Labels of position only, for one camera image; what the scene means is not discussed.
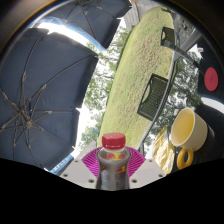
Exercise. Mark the large dark blue parasol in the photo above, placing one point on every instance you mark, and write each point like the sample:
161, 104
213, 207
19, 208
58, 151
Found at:
40, 96

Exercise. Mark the yellow snack packet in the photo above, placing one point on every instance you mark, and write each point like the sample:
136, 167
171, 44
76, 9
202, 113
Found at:
163, 151

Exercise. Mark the dark blue parasol, light-blue edge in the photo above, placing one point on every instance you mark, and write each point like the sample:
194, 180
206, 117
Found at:
96, 16

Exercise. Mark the dark wicker chair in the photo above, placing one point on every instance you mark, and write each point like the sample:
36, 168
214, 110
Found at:
169, 37
152, 96

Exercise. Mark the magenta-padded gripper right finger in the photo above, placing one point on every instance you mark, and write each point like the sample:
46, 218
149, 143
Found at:
146, 171

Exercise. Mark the flat round red coaster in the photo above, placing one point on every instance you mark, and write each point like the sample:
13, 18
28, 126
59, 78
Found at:
211, 79

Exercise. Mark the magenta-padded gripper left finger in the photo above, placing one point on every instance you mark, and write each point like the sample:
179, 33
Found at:
77, 172

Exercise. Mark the red-capped drink bottle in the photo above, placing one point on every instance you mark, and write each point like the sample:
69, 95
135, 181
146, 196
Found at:
113, 166

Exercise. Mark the small blue parasol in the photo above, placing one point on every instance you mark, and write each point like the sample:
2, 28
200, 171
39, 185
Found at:
61, 164

